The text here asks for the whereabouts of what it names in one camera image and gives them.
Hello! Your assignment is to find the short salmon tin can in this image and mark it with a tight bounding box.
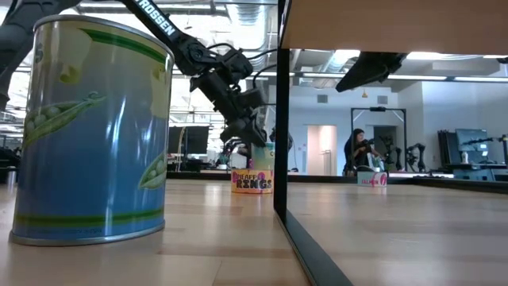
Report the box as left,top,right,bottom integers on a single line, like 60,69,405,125
356,170,388,187

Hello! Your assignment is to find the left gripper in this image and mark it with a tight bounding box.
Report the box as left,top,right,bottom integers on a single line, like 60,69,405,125
189,71,268,170

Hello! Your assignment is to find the black computer monitor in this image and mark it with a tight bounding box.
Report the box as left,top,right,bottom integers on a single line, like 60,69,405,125
185,126,210,156
167,126,186,155

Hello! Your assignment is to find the wooden shelf with black frame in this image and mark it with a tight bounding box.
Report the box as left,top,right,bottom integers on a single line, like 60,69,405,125
272,0,508,286

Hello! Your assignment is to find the dark desk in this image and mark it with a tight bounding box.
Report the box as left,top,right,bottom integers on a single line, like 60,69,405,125
444,160,508,183

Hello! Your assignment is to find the ceiling light strip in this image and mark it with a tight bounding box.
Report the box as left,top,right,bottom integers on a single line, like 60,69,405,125
405,51,445,61
453,75,508,83
387,74,448,82

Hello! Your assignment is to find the desk monitor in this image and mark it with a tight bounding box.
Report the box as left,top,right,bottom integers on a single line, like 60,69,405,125
455,128,490,154

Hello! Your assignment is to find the silver ventilation duct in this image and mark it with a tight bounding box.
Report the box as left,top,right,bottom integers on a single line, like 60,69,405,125
221,0,279,72

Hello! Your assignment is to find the short pineapple rings tin can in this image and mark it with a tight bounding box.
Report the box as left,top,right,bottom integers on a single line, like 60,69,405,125
230,168,275,195

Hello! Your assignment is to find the black upright panel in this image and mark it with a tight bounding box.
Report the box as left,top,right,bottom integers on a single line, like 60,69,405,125
437,129,456,164

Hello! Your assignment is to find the person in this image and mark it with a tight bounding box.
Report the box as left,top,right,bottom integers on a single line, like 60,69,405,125
343,127,385,178

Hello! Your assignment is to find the blue peas tin can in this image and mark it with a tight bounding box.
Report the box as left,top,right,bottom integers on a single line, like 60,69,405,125
8,14,175,247

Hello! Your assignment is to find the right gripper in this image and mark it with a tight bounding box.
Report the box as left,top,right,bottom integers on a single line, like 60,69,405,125
336,53,408,92

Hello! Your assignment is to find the black background station frame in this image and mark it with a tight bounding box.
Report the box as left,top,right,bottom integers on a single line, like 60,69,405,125
351,106,408,174

